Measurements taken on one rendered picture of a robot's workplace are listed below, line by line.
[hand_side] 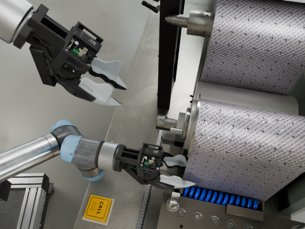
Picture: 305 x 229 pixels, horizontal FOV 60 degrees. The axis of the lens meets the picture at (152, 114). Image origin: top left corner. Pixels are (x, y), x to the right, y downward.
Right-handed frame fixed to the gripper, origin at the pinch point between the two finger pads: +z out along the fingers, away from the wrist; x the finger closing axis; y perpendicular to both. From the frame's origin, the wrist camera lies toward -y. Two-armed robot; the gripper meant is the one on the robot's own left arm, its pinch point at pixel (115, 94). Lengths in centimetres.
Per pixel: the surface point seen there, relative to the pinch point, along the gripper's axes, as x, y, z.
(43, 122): 56, -162, 16
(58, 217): -8, -136, 46
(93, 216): -16.7, -36.7, 21.3
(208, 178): -4.3, -3.1, 33.4
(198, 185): -4.3, -9.1, 36.1
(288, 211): -2, 1, 66
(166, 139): 3.0, -8.8, 21.5
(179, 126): 3.6, -1.6, 19.3
